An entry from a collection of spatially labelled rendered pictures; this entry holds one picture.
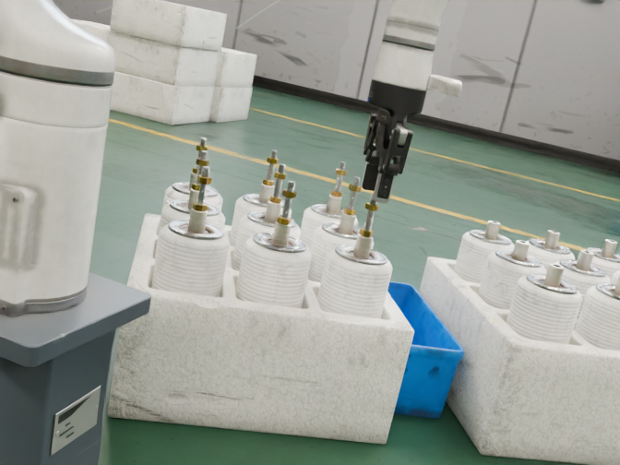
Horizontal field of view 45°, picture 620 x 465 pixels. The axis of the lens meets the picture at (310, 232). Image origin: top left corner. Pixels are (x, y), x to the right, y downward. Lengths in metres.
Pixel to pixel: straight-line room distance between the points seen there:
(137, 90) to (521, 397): 2.80
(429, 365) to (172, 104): 2.56
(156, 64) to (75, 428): 3.03
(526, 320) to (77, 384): 0.71
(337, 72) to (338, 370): 5.38
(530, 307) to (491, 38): 4.97
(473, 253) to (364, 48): 4.99
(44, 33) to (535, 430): 0.89
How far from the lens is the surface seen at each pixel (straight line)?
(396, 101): 0.98
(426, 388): 1.19
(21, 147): 0.55
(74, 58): 0.55
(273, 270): 1.00
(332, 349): 1.02
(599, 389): 1.19
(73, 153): 0.56
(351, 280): 1.02
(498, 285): 1.24
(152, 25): 3.59
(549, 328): 1.14
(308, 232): 1.26
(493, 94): 6.01
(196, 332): 0.99
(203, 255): 0.99
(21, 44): 0.55
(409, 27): 0.99
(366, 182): 1.06
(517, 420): 1.15
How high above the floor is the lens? 0.54
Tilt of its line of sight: 15 degrees down
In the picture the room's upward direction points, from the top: 12 degrees clockwise
